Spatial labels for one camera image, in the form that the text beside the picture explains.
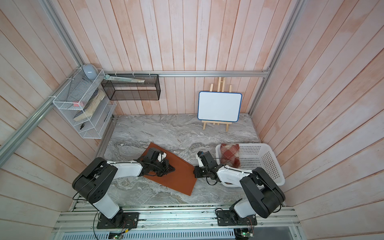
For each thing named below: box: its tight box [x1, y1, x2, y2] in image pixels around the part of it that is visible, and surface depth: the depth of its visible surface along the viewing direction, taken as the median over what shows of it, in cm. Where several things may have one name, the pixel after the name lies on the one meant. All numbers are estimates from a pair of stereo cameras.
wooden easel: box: [201, 77, 233, 132], surface depth 100 cm
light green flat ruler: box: [104, 74, 145, 83], surface depth 92 cm
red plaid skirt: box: [220, 143, 241, 169], surface depth 88 cm
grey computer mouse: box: [82, 64, 98, 80], surface depth 84 cm
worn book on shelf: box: [73, 89, 106, 122], surface depth 83 cm
